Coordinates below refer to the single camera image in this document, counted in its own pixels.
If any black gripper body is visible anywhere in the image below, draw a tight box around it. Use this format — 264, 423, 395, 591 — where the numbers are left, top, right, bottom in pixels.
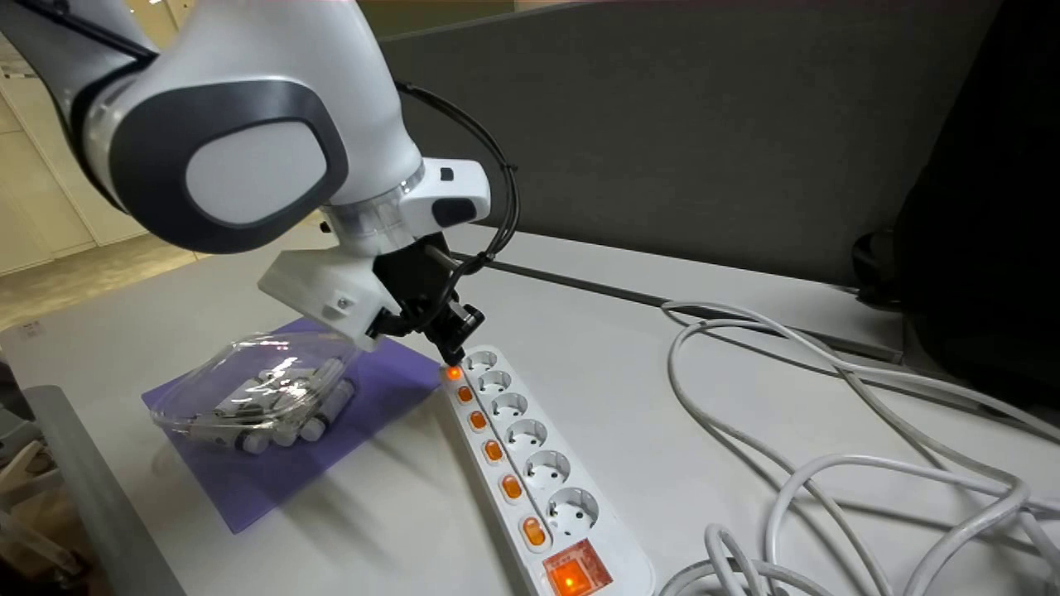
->
376, 236, 465, 325

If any white cylindrical tube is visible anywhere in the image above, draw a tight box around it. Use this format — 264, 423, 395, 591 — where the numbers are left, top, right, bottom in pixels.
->
306, 359, 350, 408
294, 381, 363, 446
234, 428, 276, 459
263, 385, 318, 435

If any purple paper mat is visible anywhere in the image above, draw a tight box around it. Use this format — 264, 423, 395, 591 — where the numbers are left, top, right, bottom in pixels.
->
139, 315, 451, 540

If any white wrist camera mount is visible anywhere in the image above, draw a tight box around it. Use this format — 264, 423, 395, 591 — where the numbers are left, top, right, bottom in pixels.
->
257, 241, 410, 348

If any clear plastic clamshell container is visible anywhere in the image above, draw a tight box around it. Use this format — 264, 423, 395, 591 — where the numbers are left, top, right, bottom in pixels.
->
146, 328, 369, 457

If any white multi-socket power strip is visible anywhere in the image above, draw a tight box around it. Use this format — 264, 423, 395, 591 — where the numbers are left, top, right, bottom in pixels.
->
438, 342, 658, 596

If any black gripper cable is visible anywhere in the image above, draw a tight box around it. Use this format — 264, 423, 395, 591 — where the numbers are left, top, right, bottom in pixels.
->
395, 76, 525, 279

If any white power strip cable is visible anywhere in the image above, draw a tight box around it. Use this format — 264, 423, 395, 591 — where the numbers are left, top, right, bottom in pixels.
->
657, 295, 1060, 596

